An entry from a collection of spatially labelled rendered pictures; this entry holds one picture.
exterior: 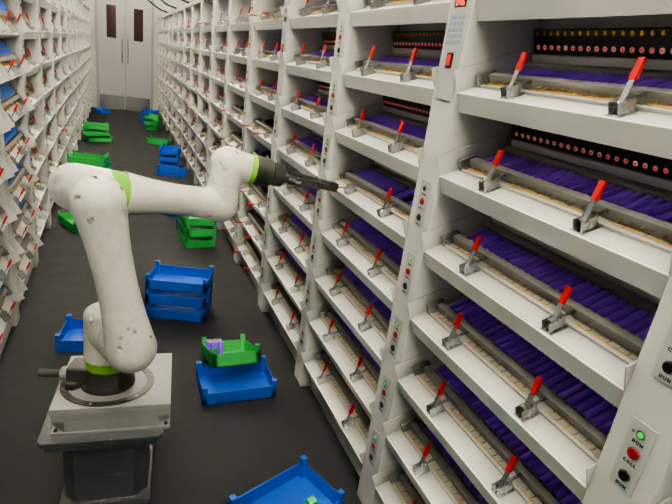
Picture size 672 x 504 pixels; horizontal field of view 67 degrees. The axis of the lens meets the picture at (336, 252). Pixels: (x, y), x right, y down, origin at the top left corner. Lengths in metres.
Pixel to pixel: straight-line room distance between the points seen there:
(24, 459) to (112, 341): 0.73
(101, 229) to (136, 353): 0.34
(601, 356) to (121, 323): 1.06
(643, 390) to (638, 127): 0.40
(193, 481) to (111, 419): 0.40
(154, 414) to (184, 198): 0.62
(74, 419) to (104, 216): 0.61
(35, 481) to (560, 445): 1.53
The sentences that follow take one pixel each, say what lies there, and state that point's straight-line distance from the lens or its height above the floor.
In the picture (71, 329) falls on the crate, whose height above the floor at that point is 0.01.
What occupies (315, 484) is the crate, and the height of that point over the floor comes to 0.01.
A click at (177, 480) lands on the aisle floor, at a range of 1.88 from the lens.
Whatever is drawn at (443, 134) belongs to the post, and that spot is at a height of 1.20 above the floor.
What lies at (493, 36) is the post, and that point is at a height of 1.43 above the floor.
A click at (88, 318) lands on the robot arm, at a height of 0.59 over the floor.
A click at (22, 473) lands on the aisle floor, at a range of 2.00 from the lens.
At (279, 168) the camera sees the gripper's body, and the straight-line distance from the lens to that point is 1.65.
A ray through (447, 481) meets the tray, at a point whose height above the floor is 0.35.
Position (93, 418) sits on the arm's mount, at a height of 0.33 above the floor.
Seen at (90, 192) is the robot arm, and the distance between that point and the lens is 1.26.
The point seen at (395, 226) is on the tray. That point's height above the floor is 0.91.
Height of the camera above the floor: 1.32
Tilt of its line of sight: 20 degrees down
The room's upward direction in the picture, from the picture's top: 8 degrees clockwise
